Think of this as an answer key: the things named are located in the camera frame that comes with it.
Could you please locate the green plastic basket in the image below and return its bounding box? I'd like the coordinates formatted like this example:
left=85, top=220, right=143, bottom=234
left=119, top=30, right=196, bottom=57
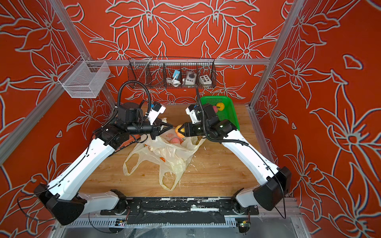
left=200, top=96, right=240, bottom=130

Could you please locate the yellow-red peach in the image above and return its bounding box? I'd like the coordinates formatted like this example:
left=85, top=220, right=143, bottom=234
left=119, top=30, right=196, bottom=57
left=175, top=125, right=185, bottom=138

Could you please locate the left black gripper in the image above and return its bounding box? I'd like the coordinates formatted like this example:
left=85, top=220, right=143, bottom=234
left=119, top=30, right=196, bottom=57
left=128, top=118, right=175, bottom=140

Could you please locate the yellow peach top right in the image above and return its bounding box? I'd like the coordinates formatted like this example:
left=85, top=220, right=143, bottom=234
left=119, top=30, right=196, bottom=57
left=216, top=102, right=225, bottom=112

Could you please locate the blue white small box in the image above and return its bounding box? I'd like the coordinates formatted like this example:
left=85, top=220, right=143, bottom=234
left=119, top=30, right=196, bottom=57
left=172, top=70, right=181, bottom=80

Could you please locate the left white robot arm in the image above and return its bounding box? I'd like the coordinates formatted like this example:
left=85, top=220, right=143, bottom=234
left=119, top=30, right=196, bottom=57
left=34, top=102, right=173, bottom=225

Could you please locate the black wire wall basket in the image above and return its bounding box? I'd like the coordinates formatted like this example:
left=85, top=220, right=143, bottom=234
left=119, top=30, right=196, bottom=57
left=127, top=57, right=217, bottom=89

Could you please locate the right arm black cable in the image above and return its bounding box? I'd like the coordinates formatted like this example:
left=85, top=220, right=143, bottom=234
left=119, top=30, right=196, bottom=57
left=194, top=86, right=288, bottom=219

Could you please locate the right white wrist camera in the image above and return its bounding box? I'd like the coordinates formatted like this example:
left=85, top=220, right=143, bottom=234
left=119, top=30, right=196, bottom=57
left=186, top=104, right=201, bottom=124

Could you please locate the clear acrylic wall box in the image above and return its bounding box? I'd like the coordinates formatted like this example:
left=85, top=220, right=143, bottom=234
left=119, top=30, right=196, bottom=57
left=58, top=61, right=111, bottom=99

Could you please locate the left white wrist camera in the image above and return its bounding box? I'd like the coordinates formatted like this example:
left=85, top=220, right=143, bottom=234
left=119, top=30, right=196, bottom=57
left=148, top=102, right=166, bottom=126

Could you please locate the yellow translucent plastic bag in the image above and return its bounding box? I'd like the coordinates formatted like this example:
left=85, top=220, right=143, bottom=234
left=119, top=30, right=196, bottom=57
left=123, top=136, right=206, bottom=191

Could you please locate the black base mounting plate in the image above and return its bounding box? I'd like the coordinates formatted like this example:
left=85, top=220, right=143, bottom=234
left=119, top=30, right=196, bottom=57
left=100, top=197, right=259, bottom=227

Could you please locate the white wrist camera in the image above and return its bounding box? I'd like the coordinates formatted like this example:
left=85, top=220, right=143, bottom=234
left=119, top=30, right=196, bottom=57
left=148, top=102, right=166, bottom=126
left=186, top=104, right=201, bottom=124

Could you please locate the grey controller device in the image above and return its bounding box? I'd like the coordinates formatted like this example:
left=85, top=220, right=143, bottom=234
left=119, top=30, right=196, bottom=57
left=184, top=71, right=197, bottom=86

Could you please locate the orange-print plastic bag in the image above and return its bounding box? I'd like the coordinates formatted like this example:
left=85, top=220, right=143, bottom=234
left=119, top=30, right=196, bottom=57
left=144, top=129, right=185, bottom=149

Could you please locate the white button box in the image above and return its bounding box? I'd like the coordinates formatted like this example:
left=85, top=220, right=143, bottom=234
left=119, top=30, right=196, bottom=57
left=199, top=75, right=212, bottom=85

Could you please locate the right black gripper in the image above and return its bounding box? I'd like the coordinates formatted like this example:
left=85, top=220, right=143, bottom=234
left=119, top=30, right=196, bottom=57
left=175, top=123, right=209, bottom=139

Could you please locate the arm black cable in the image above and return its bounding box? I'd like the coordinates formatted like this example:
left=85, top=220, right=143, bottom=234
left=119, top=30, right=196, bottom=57
left=116, top=80, right=152, bottom=120
left=194, top=86, right=288, bottom=219

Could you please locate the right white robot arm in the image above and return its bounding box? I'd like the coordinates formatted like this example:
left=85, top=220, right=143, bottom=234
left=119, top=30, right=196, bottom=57
left=177, top=104, right=292, bottom=211

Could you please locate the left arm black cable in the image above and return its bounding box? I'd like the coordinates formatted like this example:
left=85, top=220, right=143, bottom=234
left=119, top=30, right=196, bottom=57
left=116, top=80, right=152, bottom=120

